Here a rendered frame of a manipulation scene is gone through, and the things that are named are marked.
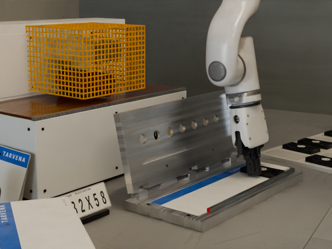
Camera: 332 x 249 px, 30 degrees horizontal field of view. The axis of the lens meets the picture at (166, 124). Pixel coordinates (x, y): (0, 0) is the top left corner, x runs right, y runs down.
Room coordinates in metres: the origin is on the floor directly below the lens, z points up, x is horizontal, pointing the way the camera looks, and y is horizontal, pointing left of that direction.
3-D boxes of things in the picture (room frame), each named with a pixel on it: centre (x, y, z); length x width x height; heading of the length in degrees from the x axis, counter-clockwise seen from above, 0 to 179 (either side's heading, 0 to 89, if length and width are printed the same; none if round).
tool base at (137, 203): (1.39, -0.13, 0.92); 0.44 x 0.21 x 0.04; 142
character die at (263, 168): (1.48, -0.24, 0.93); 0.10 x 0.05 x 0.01; 52
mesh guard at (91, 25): (1.60, 0.21, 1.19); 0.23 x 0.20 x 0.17; 142
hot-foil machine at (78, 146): (1.71, 0.21, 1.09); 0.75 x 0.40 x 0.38; 142
